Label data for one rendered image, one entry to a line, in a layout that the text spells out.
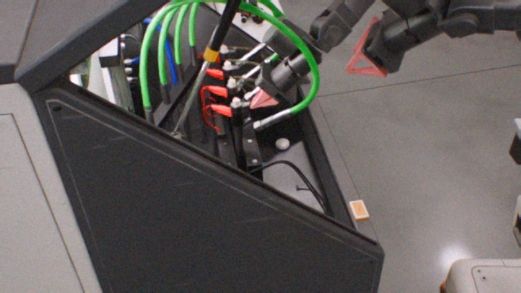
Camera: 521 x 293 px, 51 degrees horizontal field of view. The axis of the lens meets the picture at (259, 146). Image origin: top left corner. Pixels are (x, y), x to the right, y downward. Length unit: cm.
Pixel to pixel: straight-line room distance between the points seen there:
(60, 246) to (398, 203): 187
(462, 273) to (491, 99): 155
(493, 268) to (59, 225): 156
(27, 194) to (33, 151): 9
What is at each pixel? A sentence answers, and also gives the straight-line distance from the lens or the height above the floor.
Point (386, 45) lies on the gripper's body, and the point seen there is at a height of 141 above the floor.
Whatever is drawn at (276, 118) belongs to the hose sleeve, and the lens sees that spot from 115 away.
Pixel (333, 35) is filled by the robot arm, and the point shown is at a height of 132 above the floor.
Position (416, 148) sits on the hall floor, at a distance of 294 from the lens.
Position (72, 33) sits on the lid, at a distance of 74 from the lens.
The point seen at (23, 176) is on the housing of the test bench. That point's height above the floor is 130.
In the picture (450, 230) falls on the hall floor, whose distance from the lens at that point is 258.
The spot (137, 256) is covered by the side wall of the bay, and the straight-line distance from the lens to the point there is 105.
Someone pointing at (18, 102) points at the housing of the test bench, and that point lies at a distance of 83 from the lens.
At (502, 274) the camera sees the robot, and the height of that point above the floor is 28.
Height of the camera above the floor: 187
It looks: 41 degrees down
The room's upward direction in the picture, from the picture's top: 2 degrees counter-clockwise
